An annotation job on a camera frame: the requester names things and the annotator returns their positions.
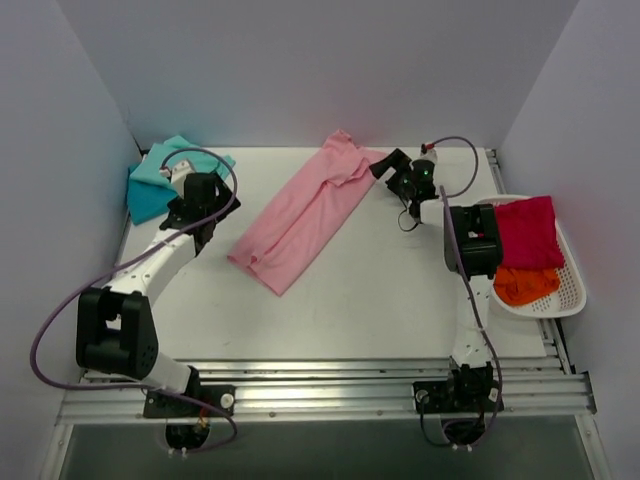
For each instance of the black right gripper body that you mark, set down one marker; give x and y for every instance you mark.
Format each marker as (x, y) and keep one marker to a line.
(397, 173)

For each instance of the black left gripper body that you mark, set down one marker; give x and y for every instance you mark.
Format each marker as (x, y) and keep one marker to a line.
(220, 207)

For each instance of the pink t-shirt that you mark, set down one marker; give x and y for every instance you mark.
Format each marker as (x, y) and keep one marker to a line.
(306, 213)

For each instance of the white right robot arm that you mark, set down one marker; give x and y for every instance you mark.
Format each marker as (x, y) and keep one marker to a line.
(473, 252)

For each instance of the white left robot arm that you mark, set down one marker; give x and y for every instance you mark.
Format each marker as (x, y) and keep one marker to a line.
(116, 332)

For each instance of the mint green folded t-shirt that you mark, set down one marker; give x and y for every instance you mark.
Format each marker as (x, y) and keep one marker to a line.
(148, 171)

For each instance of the teal blue folded t-shirt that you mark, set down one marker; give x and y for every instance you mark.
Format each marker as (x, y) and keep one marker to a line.
(146, 201)

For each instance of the magenta t-shirt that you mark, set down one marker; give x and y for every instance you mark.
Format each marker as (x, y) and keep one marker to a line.
(528, 234)

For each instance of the orange t-shirt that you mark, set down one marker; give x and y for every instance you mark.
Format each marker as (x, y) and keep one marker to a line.
(518, 287)

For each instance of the white plastic basket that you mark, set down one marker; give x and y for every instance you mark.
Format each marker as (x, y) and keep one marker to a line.
(568, 300)

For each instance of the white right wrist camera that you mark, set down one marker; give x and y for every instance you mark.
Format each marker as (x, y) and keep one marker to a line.
(428, 152)

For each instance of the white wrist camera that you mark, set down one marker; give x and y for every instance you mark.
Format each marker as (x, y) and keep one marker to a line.
(177, 174)
(428, 152)

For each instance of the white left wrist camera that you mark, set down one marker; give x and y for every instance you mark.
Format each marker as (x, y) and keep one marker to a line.
(177, 174)

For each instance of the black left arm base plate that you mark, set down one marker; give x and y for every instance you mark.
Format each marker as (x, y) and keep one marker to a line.
(211, 401)

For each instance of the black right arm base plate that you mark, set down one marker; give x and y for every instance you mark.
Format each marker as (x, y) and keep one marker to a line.
(446, 397)

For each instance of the aluminium rail frame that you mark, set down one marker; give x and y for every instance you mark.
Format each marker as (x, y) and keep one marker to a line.
(372, 314)

